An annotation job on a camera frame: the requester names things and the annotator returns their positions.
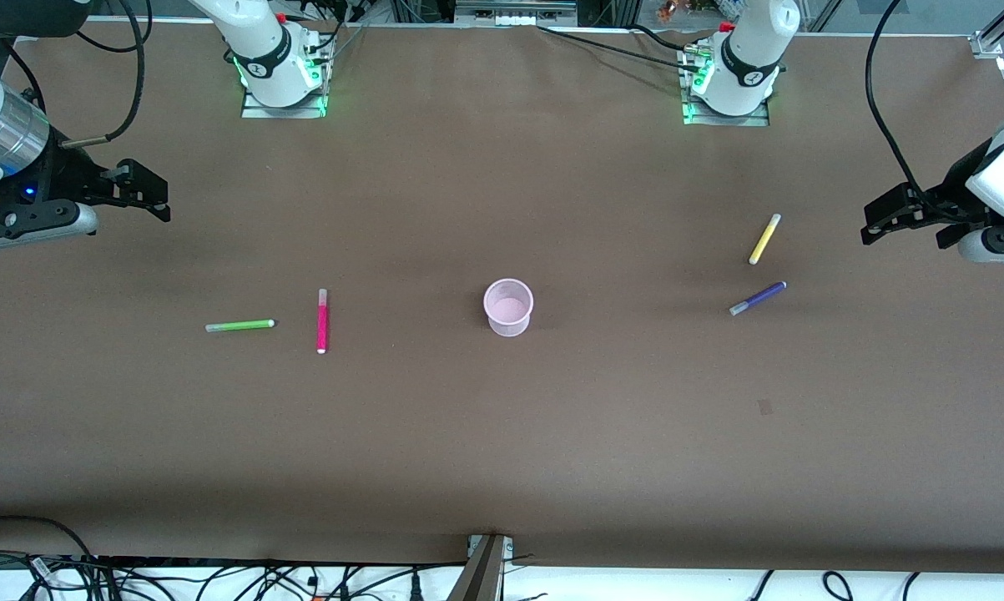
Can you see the brown paper table cover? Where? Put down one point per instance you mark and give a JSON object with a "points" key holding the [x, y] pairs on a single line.
{"points": [[502, 434]]}

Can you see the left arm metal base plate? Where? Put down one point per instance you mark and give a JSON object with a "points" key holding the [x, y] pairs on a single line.
{"points": [[723, 121]]}

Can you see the purple marker pen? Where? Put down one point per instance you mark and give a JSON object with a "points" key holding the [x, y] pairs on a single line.
{"points": [[760, 296]]}

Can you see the aluminium frame post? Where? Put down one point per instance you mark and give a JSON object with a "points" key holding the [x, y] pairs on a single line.
{"points": [[481, 576]]}

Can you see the pink plastic cup holder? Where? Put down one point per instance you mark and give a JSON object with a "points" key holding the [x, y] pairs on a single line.
{"points": [[508, 321]]}

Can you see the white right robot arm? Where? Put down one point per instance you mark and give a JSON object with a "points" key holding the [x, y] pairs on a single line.
{"points": [[5, 133]]}

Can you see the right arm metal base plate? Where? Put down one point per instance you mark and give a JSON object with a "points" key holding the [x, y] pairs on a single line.
{"points": [[285, 112]]}

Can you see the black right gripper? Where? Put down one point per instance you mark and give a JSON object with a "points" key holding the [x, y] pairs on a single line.
{"points": [[61, 177]]}

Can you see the green marker pen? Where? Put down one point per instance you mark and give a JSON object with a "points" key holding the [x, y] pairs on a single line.
{"points": [[239, 325]]}

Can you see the grey metal bracket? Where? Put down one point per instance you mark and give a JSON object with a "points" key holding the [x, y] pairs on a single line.
{"points": [[514, 10]]}

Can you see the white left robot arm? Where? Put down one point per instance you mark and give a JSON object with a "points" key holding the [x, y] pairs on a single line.
{"points": [[752, 58]]}

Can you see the small orange object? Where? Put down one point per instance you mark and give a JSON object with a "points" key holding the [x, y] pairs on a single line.
{"points": [[670, 10]]}

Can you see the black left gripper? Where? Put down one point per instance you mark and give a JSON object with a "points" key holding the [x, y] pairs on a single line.
{"points": [[953, 189]]}

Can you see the pink marker pen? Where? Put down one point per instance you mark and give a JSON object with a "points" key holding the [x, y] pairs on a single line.
{"points": [[322, 330]]}

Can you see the yellow marker pen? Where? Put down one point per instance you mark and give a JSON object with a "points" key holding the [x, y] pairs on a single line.
{"points": [[764, 239]]}

